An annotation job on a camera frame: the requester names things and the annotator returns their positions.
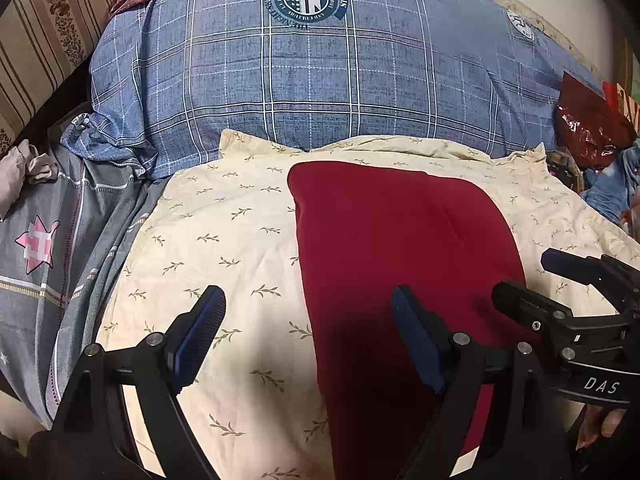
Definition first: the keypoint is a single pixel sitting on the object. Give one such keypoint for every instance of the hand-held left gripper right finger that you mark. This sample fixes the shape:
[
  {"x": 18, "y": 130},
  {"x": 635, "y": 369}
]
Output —
[{"x": 415, "y": 340}]

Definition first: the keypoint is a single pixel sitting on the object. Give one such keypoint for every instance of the beige crumpled cloth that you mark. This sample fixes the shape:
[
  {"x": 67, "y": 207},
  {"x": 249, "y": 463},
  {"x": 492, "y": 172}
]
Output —
[{"x": 20, "y": 170}]

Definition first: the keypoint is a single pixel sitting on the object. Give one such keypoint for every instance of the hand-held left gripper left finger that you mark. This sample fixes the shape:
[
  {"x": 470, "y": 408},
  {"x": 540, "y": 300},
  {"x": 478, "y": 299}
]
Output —
[{"x": 200, "y": 330}]

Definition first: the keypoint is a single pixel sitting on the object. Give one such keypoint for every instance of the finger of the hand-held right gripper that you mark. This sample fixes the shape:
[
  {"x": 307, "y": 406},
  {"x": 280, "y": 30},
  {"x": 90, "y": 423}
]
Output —
[
  {"x": 565, "y": 264},
  {"x": 522, "y": 300}
]

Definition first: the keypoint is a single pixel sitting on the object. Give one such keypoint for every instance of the red plastic bag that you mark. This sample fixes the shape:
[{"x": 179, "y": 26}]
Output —
[{"x": 590, "y": 120}]

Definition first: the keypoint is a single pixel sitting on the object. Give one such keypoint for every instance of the blue plaid quilt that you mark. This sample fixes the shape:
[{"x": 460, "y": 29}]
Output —
[{"x": 300, "y": 85}]

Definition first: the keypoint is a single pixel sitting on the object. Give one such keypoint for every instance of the person's right hand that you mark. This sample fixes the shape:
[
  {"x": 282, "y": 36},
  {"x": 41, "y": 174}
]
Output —
[{"x": 600, "y": 425}]

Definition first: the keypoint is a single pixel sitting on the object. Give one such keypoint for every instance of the beige striped cushion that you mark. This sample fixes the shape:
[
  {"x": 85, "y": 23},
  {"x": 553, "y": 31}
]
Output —
[{"x": 45, "y": 35}]

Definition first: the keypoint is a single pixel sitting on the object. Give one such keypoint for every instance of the grey star-print bed sheet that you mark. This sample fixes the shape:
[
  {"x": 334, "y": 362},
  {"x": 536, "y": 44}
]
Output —
[{"x": 75, "y": 260}]

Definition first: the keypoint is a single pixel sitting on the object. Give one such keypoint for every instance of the dark red garment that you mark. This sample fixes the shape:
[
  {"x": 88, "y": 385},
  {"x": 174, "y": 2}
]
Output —
[{"x": 390, "y": 240}]

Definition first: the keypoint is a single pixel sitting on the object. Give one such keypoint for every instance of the blue denim cloth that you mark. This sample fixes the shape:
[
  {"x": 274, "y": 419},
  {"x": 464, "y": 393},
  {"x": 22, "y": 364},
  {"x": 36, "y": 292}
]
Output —
[{"x": 612, "y": 185}]

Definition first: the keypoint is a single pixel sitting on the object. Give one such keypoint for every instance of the cream leaf-print pillow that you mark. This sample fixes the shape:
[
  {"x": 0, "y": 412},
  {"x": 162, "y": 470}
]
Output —
[{"x": 225, "y": 220}]

